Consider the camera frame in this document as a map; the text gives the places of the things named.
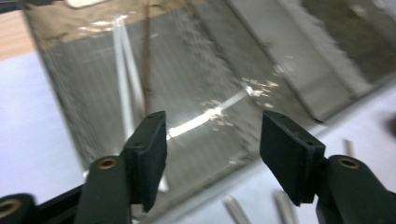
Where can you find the transparent grey plastic basket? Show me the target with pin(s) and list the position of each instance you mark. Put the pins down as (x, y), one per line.
(342, 31)
(186, 62)

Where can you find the silver table knife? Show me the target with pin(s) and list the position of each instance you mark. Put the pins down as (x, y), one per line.
(285, 208)

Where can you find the silver fork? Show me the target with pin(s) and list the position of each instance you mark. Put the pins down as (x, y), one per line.
(236, 211)

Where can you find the white table cover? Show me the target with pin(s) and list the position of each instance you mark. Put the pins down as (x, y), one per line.
(25, 124)

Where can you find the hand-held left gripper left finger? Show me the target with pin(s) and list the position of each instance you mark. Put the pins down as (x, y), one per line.
(146, 161)

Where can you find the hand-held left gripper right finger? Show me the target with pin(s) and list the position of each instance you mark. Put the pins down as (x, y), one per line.
(289, 155)

